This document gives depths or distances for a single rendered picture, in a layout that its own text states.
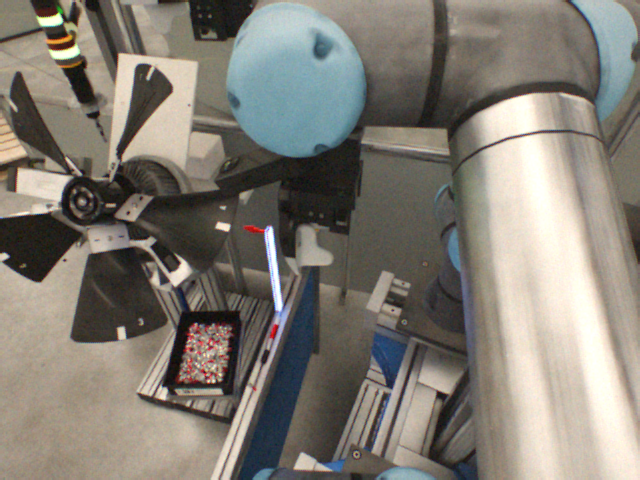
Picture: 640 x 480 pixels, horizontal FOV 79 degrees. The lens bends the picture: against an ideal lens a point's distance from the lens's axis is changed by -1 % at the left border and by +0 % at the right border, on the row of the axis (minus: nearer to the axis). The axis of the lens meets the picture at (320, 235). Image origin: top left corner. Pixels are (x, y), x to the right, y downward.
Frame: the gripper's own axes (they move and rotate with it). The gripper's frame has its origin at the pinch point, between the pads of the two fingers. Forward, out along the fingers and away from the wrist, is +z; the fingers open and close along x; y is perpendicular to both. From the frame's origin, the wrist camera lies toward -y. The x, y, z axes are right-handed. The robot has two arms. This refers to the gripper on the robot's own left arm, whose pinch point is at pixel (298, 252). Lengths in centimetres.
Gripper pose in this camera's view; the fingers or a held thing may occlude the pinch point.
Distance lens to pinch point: 52.9
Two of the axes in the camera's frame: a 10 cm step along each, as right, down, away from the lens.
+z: 0.0, 6.9, 7.2
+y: 9.7, 1.8, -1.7
